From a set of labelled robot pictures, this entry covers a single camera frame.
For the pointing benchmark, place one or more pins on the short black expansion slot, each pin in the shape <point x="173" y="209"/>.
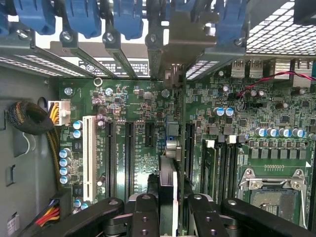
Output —
<point x="149" y="134"/>

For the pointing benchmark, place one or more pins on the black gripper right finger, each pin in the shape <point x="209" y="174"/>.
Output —
<point x="207" y="217"/>

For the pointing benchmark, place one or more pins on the CPU socket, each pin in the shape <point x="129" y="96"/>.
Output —
<point x="271" y="205"/>

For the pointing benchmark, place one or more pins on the black RAM stick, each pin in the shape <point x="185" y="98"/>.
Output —
<point x="209" y="170"/>

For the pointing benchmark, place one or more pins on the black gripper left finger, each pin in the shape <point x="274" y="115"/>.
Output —
<point x="145" y="217"/>

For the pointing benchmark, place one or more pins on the white power connector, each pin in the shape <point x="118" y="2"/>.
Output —
<point x="59" y="112"/>

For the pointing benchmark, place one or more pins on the blue card retention clip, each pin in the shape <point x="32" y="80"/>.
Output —
<point x="84" y="19"/>
<point x="128" y="19"/>
<point x="230" y="22"/>
<point x="37" y="17"/>

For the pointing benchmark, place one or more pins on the green motherboard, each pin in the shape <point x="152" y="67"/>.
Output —
<point x="138" y="98"/>

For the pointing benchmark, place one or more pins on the black RAM slot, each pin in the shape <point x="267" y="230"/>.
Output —
<point x="221" y="172"/>
<point x="232" y="170"/>

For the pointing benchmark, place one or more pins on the white PCI expansion slot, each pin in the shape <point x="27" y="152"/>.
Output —
<point x="89" y="158"/>

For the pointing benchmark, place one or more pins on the long black expansion slot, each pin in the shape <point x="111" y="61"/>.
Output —
<point x="130" y="160"/>
<point x="190" y="150"/>
<point x="110" y="158"/>

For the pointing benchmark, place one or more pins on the open black PC case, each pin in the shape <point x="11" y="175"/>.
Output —
<point x="24" y="160"/>

